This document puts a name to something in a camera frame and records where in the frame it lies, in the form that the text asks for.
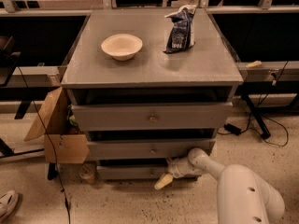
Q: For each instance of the grey middle drawer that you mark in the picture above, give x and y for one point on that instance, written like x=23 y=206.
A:
x=147 y=149

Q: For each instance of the clear plastic cup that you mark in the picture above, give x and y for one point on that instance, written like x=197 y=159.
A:
x=87 y=172

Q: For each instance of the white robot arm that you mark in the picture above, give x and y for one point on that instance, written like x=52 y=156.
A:
x=243 y=197

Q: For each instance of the grey drawer cabinet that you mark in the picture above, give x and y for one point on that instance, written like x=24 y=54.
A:
x=205 y=73

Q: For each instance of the grey top drawer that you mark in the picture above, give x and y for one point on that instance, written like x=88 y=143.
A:
x=150 y=117

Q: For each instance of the yellow sponge piece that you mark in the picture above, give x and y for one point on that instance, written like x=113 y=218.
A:
x=253 y=64

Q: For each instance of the black power adapter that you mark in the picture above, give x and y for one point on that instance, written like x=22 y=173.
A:
x=232 y=129

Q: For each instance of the grey bottom drawer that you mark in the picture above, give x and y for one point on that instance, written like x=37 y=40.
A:
x=131 y=172

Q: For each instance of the blue white snack bag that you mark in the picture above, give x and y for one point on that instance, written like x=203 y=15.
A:
x=182 y=34

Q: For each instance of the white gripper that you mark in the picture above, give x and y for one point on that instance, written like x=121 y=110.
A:
x=176 y=169

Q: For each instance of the open cardboard box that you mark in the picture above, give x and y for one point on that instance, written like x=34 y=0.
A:
x=51 y=124

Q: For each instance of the grey drawer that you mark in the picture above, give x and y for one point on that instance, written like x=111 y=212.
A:
x=150 y=117
x=131 y=172
x=147 y=149

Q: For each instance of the black table leg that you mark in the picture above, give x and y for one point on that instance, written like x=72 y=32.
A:
x=254 y=111

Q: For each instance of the white sneaker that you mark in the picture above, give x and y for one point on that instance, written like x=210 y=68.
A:
x=8 y=202

